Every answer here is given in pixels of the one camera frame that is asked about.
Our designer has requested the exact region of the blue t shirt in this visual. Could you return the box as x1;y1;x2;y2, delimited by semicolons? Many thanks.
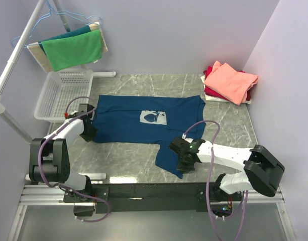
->
92;95;206;178

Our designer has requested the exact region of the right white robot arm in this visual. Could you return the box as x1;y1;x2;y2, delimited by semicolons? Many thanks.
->
169;137;285;200

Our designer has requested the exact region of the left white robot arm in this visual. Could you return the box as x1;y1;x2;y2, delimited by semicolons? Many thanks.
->
28;103;97;202

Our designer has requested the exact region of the white plastic laundry basket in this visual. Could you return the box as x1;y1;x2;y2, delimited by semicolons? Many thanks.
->
34;68;93;123

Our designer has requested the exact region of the white rack foot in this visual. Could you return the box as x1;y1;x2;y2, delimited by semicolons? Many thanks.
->
79;65;116;78

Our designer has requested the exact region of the black base beam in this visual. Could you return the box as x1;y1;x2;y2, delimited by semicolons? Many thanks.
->
63;182;244;214

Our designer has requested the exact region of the white folded t shirt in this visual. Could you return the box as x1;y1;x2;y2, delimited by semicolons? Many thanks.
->
200;76;251;104

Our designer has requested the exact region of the salmon folded t shirt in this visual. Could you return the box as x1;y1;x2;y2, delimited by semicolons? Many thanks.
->
204;61;259;105

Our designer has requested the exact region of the green towel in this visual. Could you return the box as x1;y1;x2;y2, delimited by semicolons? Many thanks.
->
41;30;102;72

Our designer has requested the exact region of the white clothes rack pole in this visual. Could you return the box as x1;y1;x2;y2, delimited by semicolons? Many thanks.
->
0;0;46;144

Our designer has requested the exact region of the teal towel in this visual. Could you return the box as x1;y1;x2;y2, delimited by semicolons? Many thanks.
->
38;26;91;55

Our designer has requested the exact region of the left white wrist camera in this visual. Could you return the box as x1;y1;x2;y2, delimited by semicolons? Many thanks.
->
64;111;78;119

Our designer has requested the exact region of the aluminium rail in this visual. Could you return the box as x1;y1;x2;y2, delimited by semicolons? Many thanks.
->
19;185;285;206

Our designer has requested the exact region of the blue wire hanger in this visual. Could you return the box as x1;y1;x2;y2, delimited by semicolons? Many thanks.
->
10;1;104;48

